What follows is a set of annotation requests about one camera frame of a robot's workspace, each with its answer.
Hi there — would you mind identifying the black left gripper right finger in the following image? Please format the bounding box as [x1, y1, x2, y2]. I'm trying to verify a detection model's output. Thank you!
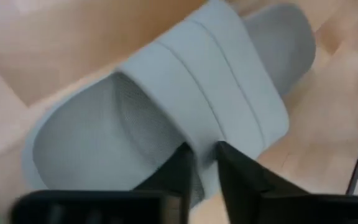
[215, 139, 358, 224]

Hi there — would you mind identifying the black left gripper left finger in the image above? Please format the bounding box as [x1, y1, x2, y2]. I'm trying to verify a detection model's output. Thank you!
[9, 141, 196, 224]

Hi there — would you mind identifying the grey slide sandal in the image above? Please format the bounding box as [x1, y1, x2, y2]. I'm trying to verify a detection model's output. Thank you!
[22, 0, 317, 208]

